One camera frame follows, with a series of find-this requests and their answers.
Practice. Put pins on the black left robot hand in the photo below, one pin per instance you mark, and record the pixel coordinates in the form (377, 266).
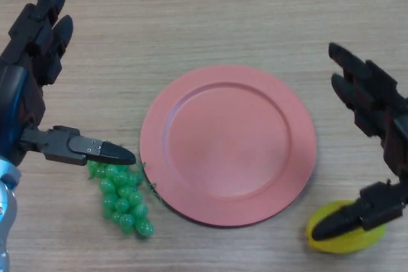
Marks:
(22, 77)

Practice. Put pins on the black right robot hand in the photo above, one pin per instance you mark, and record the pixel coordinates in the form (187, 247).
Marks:
(395, 132)

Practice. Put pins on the yellow starfruit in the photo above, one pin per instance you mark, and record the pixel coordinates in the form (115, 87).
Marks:
(350, 244)

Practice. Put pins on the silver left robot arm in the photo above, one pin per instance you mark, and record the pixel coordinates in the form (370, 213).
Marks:
(6, 208)

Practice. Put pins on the pink round plate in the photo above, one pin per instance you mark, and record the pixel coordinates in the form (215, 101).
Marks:
(228, 144)

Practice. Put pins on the green plastic grape bunch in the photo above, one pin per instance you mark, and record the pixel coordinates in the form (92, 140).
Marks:
(121, 204)

